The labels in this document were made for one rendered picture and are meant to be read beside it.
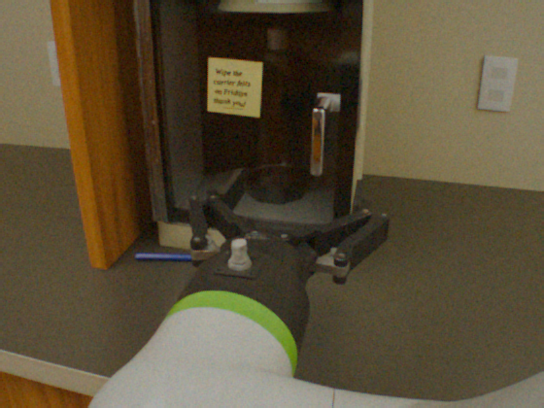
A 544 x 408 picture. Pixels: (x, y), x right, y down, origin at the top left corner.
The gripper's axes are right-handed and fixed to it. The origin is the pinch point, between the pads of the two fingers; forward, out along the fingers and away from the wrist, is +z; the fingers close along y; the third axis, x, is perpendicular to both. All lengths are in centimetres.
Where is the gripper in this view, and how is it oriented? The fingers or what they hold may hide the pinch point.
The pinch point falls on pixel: (297, 189)
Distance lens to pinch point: 55.5
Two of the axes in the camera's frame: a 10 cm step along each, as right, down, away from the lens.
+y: -9.8, -0.9, 2.0
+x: 0.0, 9.1, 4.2
